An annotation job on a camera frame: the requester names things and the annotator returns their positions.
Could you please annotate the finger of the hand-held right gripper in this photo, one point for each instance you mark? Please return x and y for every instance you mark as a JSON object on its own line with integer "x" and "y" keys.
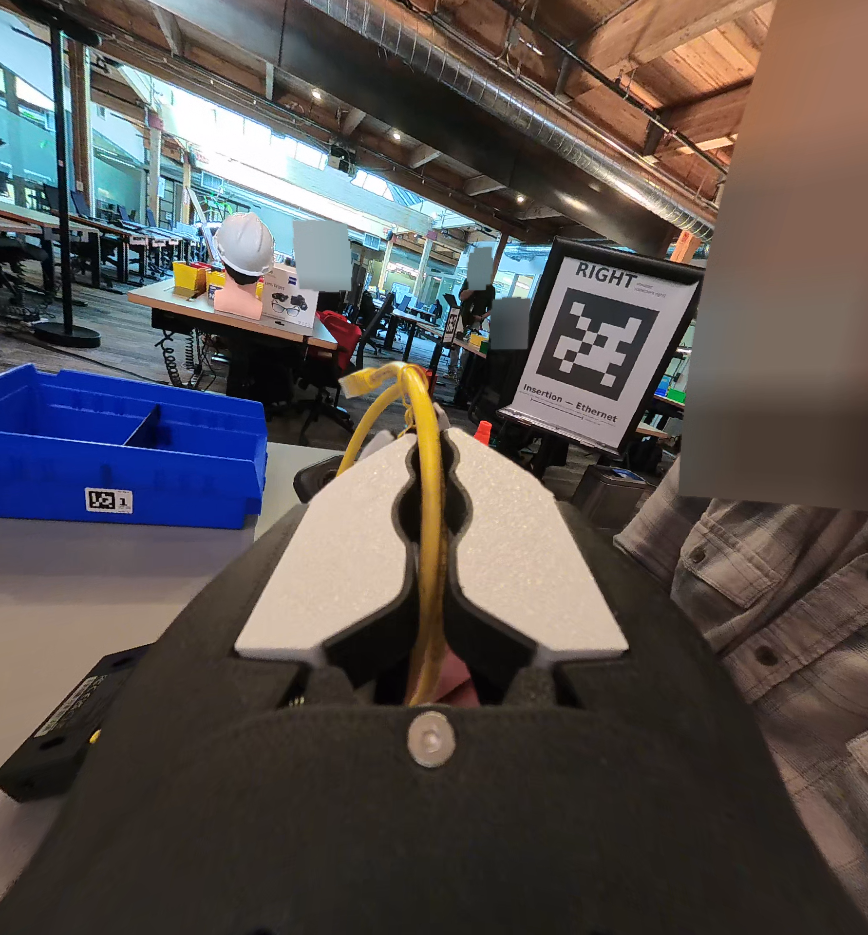
{"x": 442, "y": 418}
{"x": 386, "y": 443}

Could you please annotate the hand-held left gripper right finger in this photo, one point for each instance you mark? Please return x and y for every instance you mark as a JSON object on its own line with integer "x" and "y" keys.
{"x": 543, "y": 577}

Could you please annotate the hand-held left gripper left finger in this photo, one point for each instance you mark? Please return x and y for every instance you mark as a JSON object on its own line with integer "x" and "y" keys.
{"x": 332, "y": 577}

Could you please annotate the person's right hand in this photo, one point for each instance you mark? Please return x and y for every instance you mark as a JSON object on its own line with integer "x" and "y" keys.
{"x": 454, "y": 683}

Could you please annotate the orange traffic cone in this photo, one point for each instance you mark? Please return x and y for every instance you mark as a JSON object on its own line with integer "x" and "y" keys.
{"x": 484, "y": 432}

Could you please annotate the black bin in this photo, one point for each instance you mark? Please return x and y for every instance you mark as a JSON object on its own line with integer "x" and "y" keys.
{"x": 609, "y": 504}

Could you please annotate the black easel stand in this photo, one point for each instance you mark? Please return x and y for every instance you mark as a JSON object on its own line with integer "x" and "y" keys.
{"x": 551, "y": 456}

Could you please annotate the white product box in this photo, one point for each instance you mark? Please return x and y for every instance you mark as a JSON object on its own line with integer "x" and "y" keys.
{"x": 288, "y": 307}

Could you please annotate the black framed marker sign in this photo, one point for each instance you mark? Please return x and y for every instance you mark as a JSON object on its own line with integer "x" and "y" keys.
{"x": 609, "y": 336}

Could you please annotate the mannequin head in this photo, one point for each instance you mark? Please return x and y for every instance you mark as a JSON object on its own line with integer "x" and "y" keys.
{"x": 237, "y": 299}

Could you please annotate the wooden work table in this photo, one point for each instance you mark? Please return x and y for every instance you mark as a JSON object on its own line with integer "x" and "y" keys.
{"x": 178, "y": 303}

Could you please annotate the small yellow bins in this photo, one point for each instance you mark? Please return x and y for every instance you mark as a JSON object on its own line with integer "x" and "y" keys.
{"x": 189, "y": 277}

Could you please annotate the white hard hat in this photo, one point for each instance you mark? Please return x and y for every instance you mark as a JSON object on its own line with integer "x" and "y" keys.
{"x": 244, "y": 241}

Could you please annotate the blue plastic bin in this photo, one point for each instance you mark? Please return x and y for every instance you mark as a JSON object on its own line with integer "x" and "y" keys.
{"x": 39, "y": 467}

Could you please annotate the row of desks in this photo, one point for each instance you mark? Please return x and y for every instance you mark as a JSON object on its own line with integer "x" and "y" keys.
{"x": 39, "y": 234}

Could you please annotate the black pole stand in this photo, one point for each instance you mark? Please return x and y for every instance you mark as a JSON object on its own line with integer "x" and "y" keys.
{"x": 58, "y": 182}

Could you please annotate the dark spiral ceiling duct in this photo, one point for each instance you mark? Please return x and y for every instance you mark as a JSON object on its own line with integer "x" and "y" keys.
{"x": 551, "y": 139}

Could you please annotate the black network switch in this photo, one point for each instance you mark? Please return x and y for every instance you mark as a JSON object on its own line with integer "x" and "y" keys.
{"x": 54, "y": 730}

